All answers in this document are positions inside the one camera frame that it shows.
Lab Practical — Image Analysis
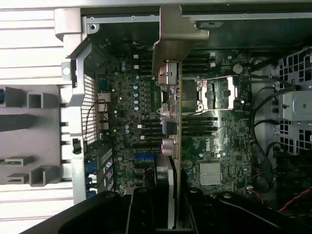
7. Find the silver chipset heatsink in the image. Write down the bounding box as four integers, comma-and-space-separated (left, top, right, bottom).
199, 162, 223, 185

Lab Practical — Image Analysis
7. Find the blue expansion slot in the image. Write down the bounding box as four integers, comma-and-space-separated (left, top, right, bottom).
133, 152, 156, 160

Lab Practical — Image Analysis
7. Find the green motherboard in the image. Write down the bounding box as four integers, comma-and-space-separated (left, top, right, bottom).
95, 41, 254, 195

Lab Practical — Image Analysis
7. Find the CPU socket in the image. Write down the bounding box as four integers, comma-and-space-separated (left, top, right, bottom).
182, 78, 204, 112

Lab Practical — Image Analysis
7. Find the metal socket cover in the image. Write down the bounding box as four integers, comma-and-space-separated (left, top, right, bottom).
202, 75, 241, 112

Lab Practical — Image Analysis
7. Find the grey parts rack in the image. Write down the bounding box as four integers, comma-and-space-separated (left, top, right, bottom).
0, 84, 74, 188

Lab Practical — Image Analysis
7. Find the perforated metal disk bay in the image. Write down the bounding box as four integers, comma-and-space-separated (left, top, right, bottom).
275, 48, 312, 156

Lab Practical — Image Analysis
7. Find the black open PC case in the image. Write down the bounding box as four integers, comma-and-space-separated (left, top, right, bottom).
55, 7, 312, 234

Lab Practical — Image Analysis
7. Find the red black twisted wire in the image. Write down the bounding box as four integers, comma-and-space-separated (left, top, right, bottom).
277, 186, 312, 213

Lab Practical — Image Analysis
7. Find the black power cable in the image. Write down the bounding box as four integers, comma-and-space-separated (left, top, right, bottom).
250, 84, 282, 153

